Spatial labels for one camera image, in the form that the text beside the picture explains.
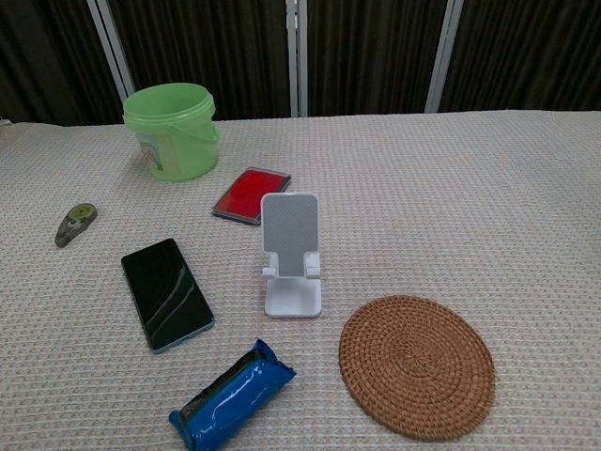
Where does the white screen frame post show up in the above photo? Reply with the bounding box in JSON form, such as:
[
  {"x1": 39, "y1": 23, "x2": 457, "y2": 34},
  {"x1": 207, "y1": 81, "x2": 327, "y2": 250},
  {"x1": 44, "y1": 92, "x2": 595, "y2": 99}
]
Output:
[
  {"x1": 284, "y1": 0, "x2": 310, "y2": 117},
  {"x1": 424, "y1": 0, "x2": 465, "y2": 114},
  {"x1": 85, "y1": 0, "x2": 136, "y2": 99}
]

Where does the green plastic bucket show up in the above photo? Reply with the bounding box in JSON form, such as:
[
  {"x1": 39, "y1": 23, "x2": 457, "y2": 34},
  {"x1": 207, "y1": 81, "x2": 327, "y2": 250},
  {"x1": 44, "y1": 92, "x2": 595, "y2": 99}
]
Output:
[{"x1": 122, "y1": 83, "x2": 221, "y2": 182}]

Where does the red ink pad case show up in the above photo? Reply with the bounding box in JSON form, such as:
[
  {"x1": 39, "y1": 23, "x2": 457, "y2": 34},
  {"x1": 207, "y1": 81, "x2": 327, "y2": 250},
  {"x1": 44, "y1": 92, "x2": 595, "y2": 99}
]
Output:
[{"x1": 211, "y1": 166, "x2": 292, "y2": 227}]

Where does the blue snack packet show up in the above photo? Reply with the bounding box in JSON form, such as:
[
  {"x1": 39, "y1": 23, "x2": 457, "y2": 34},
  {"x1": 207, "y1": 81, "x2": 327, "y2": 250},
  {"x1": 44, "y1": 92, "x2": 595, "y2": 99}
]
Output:
[{"x1": 168, "y1": 338, "x2": 298, "y2": 451}]

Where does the dark brown curtain screen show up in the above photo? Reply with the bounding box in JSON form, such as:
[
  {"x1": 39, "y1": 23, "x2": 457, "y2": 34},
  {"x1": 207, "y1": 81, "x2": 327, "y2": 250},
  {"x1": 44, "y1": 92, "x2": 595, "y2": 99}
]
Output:
[{"x1": 0, "y1": 0, "x2": 601, "y2": 127}]

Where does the white phone stand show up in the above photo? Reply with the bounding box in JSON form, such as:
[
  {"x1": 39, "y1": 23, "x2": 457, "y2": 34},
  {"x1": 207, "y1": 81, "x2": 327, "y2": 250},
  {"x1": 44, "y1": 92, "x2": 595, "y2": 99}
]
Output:
[{"x1": 260, "y1": 191, "x2": 325, "y2": 319}]

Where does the green correction tape dispenser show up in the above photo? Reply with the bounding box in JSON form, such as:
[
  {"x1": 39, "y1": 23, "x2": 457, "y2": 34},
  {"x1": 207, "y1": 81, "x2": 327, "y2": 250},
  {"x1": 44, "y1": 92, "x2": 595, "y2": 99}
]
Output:
[{"x1": 54, "y1": 203, "x2": 99, "y2": 248}]

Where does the round woven rattan coaster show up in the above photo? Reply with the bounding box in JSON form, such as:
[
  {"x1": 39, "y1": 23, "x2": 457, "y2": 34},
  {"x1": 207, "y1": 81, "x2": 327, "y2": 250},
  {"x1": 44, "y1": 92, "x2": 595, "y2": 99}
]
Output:
[{"x1": 338, "y1": 294, "x2": 497, "y2": 443}]

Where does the black smartphone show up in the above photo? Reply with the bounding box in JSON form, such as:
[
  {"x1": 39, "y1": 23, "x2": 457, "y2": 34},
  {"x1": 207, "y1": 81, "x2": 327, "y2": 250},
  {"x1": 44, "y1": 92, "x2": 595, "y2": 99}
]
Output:
[{"x1": 120, "y1": 238, "x2": 217, "y2": 355}]

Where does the beige woven tablecloth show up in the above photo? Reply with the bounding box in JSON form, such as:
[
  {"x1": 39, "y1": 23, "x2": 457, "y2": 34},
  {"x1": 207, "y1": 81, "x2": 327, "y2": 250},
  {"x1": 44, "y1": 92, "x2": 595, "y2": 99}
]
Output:
[{"x1": 0, "y1": 110, "x2": 601, "y2": 451}]

